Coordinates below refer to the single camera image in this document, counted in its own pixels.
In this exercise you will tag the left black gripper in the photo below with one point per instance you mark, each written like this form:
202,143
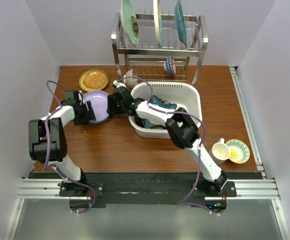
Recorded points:
89,114

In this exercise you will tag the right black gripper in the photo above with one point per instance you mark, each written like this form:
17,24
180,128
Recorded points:
111,101

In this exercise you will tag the lavender plate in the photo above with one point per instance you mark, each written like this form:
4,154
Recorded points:
98,99

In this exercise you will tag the blue star shaped dish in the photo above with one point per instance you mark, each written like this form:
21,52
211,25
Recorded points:
162,105

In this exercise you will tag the white plastic bin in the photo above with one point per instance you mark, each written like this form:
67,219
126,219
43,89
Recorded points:
166,96

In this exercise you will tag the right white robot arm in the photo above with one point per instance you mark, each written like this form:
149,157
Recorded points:
180,125

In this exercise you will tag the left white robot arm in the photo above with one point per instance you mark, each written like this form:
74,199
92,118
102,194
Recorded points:
48,145

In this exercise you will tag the blue dotted scalloped plate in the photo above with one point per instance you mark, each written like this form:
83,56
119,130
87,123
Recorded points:
99,121

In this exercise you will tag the brown patterned bowl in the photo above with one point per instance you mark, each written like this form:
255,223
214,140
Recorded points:
130,79

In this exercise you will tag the green leaf pattern plate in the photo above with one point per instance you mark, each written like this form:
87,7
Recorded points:
93,80

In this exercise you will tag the steel dish rack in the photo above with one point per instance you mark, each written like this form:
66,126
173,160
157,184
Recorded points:
148,59

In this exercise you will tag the blue zigzag bowl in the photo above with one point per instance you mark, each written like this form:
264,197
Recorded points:
169,66

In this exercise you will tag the mint floral plate in rack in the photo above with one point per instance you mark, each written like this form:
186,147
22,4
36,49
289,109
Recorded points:
129,22

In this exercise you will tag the cream rimmed plate in rack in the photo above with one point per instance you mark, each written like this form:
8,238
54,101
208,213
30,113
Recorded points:
157,22

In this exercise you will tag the teal plate in rack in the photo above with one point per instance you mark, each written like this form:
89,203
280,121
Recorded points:
180,23

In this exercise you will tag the white ceramic mug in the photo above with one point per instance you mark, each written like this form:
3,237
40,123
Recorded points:
220,152

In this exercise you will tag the teal yellow patterned saucer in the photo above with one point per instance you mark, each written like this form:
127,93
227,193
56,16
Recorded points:
239,151

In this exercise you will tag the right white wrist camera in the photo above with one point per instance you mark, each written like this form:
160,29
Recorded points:
117,84

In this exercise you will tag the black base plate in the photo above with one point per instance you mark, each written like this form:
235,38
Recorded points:
162,188

